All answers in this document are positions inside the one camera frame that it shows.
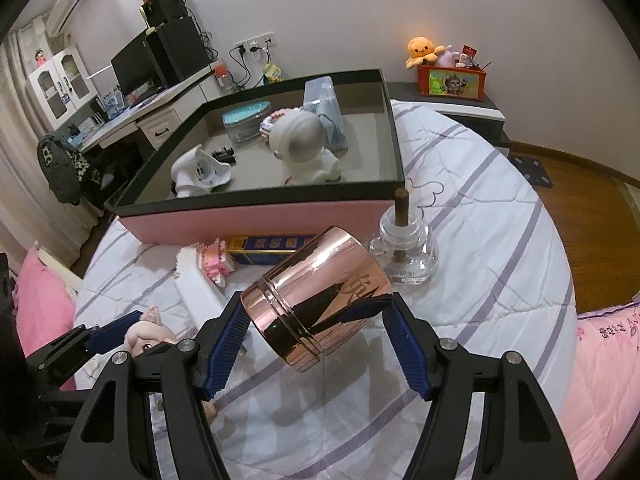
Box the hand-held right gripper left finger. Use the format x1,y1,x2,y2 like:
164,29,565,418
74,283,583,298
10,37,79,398
52,292,251,480

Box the white desk with drawers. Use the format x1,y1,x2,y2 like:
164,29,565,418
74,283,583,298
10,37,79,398
62,67,223,161

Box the glass bottle with wooden stick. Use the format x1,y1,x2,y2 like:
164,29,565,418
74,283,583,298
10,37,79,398
369,187,440,286

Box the black bathroom scale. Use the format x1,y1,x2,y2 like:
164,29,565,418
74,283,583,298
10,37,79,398
510,155,555,190

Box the blue and white box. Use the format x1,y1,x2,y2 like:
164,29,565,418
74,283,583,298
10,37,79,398
97,87,126,118

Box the black computer tower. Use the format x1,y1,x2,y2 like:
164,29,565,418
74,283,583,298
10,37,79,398
146,14,211,87

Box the rose gold tin can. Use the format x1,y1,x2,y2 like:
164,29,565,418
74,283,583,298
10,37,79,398
240,226,393,373

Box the black power cable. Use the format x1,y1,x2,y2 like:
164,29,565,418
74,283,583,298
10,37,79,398
200,10,251,86

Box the black and white low cabinet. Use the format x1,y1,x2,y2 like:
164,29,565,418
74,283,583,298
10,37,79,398
385,82,511,148

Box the white wall power outlet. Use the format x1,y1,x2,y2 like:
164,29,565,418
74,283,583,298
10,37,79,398
234,32,276,53

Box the white air conditioner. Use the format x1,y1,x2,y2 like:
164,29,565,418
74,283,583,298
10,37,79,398
46,0,100,37

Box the beige curtain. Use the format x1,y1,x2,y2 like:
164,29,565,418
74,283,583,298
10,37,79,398
0,15,108,281

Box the pink quilt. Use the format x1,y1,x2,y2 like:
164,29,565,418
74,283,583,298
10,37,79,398
555,300,640,480

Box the clear bottle orange cap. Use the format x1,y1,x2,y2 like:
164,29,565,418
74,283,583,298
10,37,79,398
212,59,236,93

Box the white plastic gadget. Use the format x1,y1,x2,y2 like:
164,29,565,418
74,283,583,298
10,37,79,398
170,145,232,198

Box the pink doll figure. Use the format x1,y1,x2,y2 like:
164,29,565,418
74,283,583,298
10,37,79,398
125,306,221,418

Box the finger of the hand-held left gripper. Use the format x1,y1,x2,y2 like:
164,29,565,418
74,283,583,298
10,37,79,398
25,310,143,391

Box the white astronaut figure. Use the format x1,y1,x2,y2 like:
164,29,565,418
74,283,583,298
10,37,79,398
267,110,343,186

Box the black computer monitor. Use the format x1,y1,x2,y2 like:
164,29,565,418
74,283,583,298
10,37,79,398
110,35,168,97

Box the blue and gold box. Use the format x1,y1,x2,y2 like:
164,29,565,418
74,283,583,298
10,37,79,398
227,232,318,266

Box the dark grey jacket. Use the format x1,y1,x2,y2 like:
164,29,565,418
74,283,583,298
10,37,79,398
36,131,101,206

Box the black speaker box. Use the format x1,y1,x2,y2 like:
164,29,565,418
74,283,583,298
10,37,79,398
140,0,188,27

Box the red printed storage box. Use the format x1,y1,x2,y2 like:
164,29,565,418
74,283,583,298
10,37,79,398
417,64,487,103

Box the clear container teal lid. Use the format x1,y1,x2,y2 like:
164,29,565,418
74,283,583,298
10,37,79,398
221,101,272,143

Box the orange octopus plush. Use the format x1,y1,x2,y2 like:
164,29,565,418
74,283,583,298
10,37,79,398
405,36,447,70

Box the black office chair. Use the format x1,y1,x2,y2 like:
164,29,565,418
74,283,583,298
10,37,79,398
80,142,151,211

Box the pink white block model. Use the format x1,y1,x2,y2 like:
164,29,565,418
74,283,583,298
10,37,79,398
175,237,236,288

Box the pink storage box black rim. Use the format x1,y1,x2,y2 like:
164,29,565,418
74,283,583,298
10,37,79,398
104,68,407,245

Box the white glass-door cabinet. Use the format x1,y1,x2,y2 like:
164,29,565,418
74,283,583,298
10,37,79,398
26,44,98,133

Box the white rectangular box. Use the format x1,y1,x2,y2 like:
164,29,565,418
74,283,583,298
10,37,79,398
172,260,226,321

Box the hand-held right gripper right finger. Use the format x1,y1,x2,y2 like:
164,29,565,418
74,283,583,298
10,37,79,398
382,294,563,480

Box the clear plastic box blue contents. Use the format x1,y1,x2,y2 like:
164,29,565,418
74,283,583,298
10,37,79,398
302,76,349,153

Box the white striped bedsheet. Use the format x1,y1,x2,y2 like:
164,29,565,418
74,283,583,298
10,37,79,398
72,100,578,480

